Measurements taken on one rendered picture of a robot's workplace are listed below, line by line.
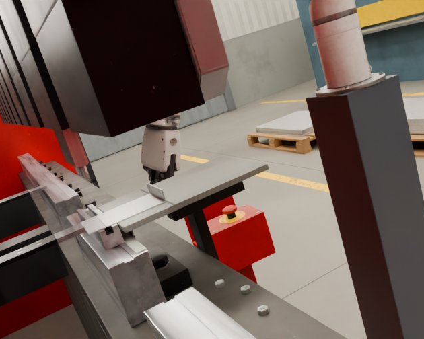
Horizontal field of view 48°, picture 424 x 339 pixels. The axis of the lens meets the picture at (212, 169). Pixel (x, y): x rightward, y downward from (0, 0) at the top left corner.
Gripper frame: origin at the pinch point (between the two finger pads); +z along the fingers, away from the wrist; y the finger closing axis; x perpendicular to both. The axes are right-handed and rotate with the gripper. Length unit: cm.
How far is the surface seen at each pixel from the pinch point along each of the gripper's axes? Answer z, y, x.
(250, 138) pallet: 40, 275, -356
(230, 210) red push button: 5.4, -8.4, -18.0
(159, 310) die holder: -4, -53, 40
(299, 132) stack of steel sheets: 19, 186, -324
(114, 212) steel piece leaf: -4.5, -23.3, 27.2
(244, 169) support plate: -13.3, -35.3, 9.6
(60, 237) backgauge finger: -1.6, -22.7, 36.2
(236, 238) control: 11.4, -12.4, -17.0
